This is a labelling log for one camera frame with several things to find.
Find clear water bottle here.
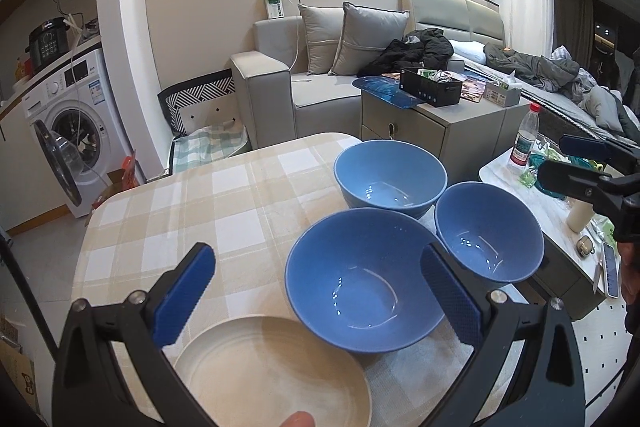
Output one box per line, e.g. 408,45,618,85
507,103,542,172

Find white dotted floor mat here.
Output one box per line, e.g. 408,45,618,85
570,292,636,413

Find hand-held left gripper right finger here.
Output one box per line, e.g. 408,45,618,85
420,242,586,427

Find tissue box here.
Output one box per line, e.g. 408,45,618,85
482,74,521,105

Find smartphone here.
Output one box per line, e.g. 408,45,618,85
597,242,621,299

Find cream ceramic plate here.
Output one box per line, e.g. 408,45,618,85
172,316,373,427

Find white washing machine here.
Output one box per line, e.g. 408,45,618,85
21,49,136,220

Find teal plastic container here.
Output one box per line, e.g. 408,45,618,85
529,152,567,198

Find beige upholstered bed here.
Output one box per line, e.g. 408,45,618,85
402,0,640,142

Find black pressure cooker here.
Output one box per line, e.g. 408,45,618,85
27,18,71,68

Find red cardboard box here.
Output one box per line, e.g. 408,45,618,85
92,149,141,212

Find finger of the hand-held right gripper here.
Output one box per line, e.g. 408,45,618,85
559,133,640,170
536,159,628,212

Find grey fabric sofa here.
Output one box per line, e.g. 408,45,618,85
231,4,416,150

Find black white patterned basket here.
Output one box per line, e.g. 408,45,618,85
157,74,236,138

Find grey nightstand cabinet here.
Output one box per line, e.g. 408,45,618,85
361,84,531,188

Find brown cardboard box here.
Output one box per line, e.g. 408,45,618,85
0,314,41,413

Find grey pillow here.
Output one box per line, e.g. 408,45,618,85
330,2,410,76
298,3,346,75

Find grey jacket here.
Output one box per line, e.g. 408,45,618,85
484,43,596,90

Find green checked cloth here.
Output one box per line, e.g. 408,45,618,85
170,124,251,175

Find blue ceramic bowl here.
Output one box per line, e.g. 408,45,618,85
284,207,448,354
333,140,448,222
434,182,546,284

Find black rectangular box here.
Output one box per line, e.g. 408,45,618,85
399,68,463,108

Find person's right hand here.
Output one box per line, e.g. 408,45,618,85
619,241,640,298

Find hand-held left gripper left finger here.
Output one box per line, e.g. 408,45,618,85
51,243,217,427

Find white cup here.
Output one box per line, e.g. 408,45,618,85
565,198,593,232

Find beige checked tablecloth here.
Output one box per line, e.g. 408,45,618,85
70,132,526,427

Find black jacket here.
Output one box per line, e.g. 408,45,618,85
357,28,455,78

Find person's left hand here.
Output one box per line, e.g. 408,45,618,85
277,410,317,427

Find white side table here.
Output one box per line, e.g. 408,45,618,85
479,142,631,322

